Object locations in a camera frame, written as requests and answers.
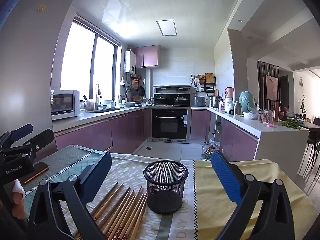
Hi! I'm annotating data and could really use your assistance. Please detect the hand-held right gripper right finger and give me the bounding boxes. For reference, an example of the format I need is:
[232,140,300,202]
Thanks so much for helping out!
[211,150,295,240]

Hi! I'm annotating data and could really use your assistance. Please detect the clear plastic container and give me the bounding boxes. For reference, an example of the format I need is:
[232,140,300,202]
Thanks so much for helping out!
[259,110,273,124]

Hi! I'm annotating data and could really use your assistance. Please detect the pink peninsula base cabinets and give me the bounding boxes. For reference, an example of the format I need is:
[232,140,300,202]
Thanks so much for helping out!
[191,107,310,174]

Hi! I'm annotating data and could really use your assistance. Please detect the steel stock pot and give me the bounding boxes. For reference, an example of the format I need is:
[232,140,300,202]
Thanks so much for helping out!
[210,95,223,109]

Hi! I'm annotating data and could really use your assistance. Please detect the multicolour patterned tablecloth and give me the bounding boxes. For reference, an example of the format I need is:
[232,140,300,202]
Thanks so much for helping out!
[21,144,317,240]

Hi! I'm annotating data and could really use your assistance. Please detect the person's left hand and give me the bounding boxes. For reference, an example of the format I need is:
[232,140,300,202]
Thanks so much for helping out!
[12,179,27,218]

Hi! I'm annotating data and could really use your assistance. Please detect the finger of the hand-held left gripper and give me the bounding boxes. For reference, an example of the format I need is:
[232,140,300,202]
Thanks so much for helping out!
[0,129,55,157]
[0,124,34,148]

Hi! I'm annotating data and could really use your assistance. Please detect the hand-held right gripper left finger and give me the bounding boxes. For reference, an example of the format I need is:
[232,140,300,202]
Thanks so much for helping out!
[27,151,113,240]

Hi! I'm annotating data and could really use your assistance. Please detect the ceiling light panel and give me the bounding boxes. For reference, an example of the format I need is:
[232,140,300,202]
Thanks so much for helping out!
[157,19,177,36]

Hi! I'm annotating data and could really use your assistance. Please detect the black lidded cooking pot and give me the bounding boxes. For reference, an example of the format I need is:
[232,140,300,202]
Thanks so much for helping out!
[172,95,188,105]
[155,95,171,105]

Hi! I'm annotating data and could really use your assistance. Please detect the pink wall cabinets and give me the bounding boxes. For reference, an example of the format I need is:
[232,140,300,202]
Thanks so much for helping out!
[132,45,160,68]

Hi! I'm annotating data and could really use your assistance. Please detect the teal air fryer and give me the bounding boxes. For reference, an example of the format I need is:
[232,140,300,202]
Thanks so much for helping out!
[239,91,257,113]

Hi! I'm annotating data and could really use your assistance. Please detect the black mesh pen holder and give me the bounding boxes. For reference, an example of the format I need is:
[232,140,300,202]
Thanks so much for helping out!
[143,160,189,215]

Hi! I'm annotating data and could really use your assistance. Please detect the white water heater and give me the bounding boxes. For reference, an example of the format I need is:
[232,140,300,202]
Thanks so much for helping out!
[124,51,136,74]

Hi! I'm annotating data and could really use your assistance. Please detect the black range hood stove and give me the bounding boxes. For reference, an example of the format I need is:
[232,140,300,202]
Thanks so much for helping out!
[153,85,192,107]

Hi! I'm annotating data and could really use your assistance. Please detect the grey refrigerator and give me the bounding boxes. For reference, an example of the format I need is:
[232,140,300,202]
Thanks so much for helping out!
[0,0,77,160]

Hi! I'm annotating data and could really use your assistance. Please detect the dark dining chair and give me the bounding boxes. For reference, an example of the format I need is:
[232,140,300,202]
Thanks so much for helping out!
[297,127,320,183]

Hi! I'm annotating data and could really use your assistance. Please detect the steel kitchen faucet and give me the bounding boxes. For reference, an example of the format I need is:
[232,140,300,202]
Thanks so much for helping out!
[94,84,101,111]

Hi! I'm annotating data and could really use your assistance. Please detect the copper tumbler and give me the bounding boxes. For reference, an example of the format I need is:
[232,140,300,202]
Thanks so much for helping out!
[273,99,282,122]

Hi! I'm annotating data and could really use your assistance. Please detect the pink electric kettle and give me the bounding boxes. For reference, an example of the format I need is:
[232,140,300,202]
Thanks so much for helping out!
[224,87,235,106]

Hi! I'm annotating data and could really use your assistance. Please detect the bundle of wooden chopsticks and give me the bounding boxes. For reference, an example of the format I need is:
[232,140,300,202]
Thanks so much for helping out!
[72,182,148,240]

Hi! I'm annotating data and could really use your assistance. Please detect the orange-edged smartphone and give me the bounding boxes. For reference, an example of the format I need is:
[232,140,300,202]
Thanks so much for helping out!
[20,162,50,183]

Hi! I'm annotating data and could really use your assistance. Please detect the white microwave oven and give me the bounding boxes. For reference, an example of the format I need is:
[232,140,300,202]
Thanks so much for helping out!
[51,90,80,120]

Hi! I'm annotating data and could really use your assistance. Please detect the pink wall picture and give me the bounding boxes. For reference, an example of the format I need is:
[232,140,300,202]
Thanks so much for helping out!
[265,75,278,100]

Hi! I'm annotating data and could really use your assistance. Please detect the black wall rack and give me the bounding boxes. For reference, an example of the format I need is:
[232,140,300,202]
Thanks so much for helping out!
[191,73,217,93]

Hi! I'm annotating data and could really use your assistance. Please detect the black built-in oven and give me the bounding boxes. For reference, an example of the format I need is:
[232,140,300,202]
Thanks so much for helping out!
[151,107,191,143]

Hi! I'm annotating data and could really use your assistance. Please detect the green leafy vegetables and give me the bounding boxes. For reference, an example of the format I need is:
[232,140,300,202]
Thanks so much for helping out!
[282,120,301,130]

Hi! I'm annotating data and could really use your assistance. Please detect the pink base cabinets with sink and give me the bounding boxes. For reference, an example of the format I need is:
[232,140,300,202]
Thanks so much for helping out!
[52,106,151,157]

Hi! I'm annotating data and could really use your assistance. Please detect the plastic bags of vegetables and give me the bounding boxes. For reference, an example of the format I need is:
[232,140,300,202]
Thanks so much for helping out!
[201,140,221,161]

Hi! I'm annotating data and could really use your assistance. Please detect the kitchen window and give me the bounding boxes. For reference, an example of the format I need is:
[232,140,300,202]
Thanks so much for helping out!
[60,15,122,100]

